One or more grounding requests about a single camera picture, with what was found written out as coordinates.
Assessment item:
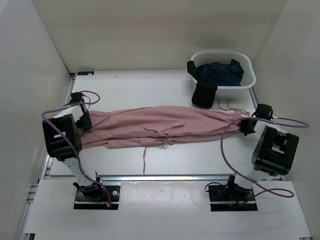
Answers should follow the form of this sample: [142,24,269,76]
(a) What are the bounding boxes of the pink drawstring trousers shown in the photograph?
[78,99,251,175]

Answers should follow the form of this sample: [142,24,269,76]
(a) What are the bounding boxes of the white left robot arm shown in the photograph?
[41,90,105,200]

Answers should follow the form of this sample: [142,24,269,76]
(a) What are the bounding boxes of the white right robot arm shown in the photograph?
[224,119,299,200]

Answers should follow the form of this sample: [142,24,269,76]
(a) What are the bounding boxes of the blue denim jeans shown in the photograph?
[200,59,245,87]

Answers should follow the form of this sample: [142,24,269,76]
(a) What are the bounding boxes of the black garment in basket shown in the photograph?
[186,60,218,109]

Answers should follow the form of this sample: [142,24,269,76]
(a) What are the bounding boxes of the white plastic basket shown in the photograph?
[187,50,256,100]

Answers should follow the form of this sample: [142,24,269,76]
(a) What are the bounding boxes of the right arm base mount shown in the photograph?
[204,175,258,212]

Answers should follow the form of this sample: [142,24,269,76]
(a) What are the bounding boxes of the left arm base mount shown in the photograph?
[73,182,121,210]

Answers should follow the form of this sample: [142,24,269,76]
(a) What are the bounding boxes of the aluminium table frame rail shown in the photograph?
[17,70,312,240]

